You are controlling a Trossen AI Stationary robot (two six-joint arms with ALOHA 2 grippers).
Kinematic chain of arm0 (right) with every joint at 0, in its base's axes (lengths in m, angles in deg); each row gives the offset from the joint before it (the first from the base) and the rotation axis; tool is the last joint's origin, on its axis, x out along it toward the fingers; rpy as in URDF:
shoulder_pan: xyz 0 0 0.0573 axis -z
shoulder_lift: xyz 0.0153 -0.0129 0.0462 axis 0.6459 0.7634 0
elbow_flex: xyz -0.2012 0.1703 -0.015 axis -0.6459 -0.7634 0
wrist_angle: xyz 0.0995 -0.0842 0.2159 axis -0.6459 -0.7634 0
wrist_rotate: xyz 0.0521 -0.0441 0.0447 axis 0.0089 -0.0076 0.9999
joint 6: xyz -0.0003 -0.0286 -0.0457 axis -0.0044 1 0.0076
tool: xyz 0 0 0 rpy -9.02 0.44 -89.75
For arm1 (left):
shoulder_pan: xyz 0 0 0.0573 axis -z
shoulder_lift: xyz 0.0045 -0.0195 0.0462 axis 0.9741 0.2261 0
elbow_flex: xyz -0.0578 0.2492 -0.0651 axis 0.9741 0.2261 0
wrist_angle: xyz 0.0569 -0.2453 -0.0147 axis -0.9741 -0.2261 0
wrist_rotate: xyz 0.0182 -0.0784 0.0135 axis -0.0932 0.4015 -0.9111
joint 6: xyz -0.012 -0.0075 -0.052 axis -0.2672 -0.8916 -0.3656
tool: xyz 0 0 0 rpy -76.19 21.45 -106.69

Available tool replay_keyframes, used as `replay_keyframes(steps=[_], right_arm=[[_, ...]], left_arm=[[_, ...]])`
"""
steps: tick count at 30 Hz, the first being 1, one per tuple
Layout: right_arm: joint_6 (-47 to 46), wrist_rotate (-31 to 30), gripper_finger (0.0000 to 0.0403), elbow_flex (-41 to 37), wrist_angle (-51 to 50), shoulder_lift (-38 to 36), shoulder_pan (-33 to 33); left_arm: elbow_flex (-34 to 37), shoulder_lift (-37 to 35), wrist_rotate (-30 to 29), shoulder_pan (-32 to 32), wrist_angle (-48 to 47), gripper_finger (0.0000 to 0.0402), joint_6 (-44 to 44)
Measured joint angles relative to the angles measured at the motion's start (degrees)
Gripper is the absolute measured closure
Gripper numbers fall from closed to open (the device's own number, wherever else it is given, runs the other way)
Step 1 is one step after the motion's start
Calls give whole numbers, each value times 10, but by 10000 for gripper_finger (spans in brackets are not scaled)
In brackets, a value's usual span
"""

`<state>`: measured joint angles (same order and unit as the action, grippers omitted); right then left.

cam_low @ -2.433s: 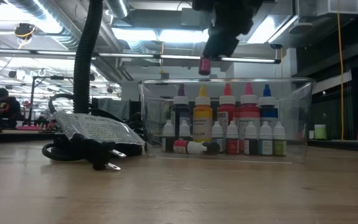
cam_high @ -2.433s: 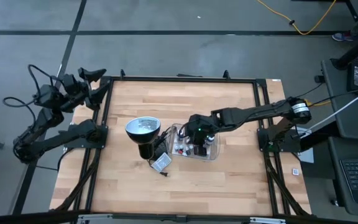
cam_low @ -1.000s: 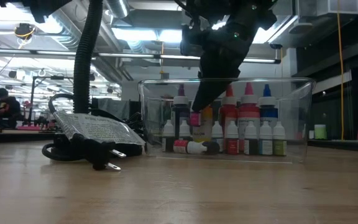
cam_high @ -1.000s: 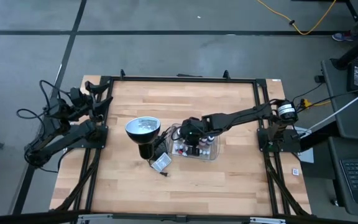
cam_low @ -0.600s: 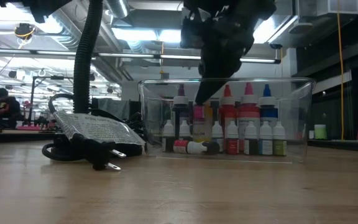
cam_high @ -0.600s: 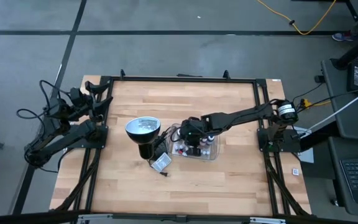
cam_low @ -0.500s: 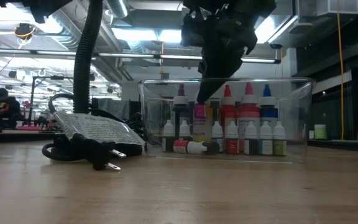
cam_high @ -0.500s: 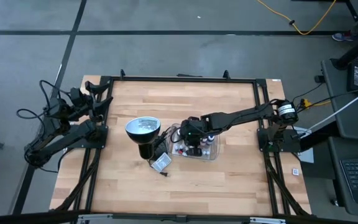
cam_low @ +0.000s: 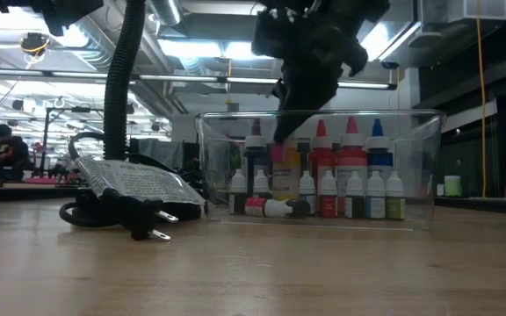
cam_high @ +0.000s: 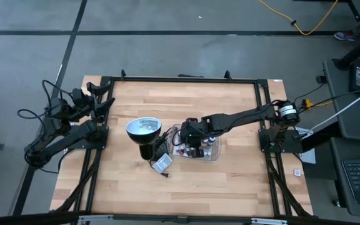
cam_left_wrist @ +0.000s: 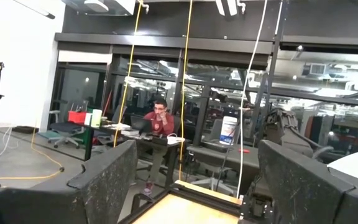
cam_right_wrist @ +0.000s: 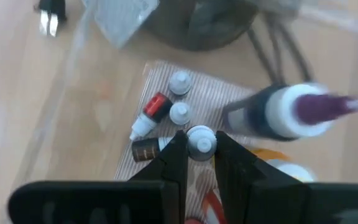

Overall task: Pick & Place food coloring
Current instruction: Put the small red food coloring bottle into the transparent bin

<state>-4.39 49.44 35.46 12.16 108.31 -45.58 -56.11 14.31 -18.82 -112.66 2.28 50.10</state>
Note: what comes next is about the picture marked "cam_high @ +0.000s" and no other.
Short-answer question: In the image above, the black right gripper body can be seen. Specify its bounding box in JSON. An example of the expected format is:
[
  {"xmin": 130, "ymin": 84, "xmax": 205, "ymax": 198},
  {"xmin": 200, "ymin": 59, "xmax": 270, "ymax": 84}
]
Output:
[{"xmin": 179, "ymin": 117, "xmax": 214, "ymax": 149}]

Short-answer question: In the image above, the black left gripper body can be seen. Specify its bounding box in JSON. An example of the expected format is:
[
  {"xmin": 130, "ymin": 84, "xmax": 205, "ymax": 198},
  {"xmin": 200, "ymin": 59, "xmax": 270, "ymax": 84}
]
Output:
[{"xmin": 72, "ymin": 88, "xmax": 96, "ymax": 122}]

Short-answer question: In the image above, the clear plastic container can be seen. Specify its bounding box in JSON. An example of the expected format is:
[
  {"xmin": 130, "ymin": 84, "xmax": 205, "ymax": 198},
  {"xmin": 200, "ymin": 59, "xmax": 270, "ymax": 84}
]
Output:
[{"xmin": 169, "ymin": 124, "xmax": 221, "ymax": 163}]

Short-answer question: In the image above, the black gooseneck desk lamp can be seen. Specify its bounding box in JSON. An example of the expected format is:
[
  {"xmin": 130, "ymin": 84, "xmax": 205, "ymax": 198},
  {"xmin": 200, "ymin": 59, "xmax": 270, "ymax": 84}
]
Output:
[{"xmin": 126, "ymin": 117, "xmax": 171, "ymax": 162}]

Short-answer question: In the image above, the black keyboard desk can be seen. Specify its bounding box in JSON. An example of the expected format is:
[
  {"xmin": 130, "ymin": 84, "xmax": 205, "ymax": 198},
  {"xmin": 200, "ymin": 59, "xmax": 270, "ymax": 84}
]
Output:
[{"xmin": 329, "ymin": 136, "xmax": 360, "ymax": 219}]

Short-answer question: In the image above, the black side desk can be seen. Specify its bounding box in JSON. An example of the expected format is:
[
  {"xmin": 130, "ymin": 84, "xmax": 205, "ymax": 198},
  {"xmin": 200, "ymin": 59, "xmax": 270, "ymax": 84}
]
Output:
[{"xmin": 322, "ymin": 57, "xmax": 360, "ymax": 141}]

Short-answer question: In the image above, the person's shoe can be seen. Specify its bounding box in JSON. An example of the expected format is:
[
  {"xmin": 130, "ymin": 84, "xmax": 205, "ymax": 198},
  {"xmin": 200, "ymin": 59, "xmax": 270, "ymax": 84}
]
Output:
[{"xmin": 334, "ymin": 30, "xmax": 358, "ymax": 42}]

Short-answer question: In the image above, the black desk leg beam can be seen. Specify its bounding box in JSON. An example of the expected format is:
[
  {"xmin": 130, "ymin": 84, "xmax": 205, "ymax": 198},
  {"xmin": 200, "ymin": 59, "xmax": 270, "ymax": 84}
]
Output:
[{"xmin": 332, "ymin": 31, "xmax": 360, "ymax": 71}]

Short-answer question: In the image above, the white printed cord warning tag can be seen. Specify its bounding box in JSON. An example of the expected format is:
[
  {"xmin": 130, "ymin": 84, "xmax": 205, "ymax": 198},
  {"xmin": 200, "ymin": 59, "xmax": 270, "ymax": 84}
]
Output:
[{"xmin": 151, "ymin": 152, "xmax": 174, "ymax": 174}]

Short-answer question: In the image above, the black lamp cord with plug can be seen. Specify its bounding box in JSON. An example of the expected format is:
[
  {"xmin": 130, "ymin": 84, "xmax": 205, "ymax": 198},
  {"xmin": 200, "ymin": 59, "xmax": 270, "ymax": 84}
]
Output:
[{"xmin": 148, "ymin": 126, "xmax": 181, "ymax": 179}]

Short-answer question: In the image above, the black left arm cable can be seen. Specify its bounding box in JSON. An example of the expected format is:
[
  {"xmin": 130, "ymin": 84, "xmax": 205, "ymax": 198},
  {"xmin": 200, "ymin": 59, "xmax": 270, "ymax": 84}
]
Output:
[{"xmin": 17, "ymin": 79, "xmax": 74, "ymax": 121}]

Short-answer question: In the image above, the black aluminium table frame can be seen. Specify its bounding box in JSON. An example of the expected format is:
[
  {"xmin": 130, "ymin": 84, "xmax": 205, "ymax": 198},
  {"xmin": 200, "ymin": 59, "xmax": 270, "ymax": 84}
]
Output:
[{"xmin": 50, "ymin": 69, "xmax": 314, "ymax": 218}]

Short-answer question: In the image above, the black front rail with brackets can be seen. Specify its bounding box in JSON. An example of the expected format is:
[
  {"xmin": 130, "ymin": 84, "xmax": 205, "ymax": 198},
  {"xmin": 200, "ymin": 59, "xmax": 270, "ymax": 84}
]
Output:
[{"xmin": 0, "ymin": 211, "xmax": 360, "ymax": 225}]

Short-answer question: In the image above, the yellow extension cord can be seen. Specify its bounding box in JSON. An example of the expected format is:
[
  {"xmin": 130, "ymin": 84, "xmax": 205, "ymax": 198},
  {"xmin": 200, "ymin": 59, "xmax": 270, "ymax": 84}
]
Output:
[{"xmin": 257, "ymin": 0, "xmax": 340, "ymax": 36}]

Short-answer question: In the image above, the white cable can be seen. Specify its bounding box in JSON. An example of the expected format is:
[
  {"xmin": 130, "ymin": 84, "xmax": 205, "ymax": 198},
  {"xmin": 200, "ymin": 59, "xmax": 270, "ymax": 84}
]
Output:
[{"xmin": 304, "ymin": 84, "xmax": 360, "ymax": 134}]

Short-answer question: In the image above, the black desk frame leg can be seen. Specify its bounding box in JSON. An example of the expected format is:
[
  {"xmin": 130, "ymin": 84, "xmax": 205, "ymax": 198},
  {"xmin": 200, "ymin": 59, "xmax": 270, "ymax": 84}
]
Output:
[{"xmin": 345, "ymin": 0, "xmax": 360, "ymax": 21}]

